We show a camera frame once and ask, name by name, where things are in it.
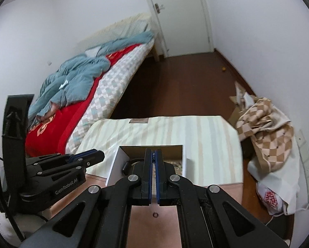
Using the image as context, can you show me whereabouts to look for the white cardboard box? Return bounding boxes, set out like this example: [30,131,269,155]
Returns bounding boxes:
[106,145,187,186]

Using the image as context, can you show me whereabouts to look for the striped pillow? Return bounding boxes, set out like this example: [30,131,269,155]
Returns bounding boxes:
[75,13,152,52]

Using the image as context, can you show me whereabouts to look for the black smart band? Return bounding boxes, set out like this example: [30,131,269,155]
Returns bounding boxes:
[121,158,144,176]

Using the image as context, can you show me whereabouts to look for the white door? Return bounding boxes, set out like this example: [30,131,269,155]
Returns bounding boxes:
[147,0,214,57]

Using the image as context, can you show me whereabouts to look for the checkered bed sheet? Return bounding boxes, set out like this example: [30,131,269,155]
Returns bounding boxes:
[62,40,154,154]

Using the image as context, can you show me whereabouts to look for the red white plastic bag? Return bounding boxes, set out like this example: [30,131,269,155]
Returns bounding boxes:
[257,182,283,216]

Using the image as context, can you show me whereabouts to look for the blue quilt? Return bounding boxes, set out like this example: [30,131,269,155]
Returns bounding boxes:
[28,30,154,127]

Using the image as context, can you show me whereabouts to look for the red bed cover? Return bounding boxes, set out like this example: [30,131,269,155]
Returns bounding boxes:
[25,44,141,157]

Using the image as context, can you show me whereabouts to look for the checkered beige cloth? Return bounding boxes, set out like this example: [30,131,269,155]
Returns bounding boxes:
[236,97,294,173]

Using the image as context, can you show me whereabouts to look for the torn cardboard pieces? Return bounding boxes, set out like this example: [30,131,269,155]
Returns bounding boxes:
[228,81,258,127]

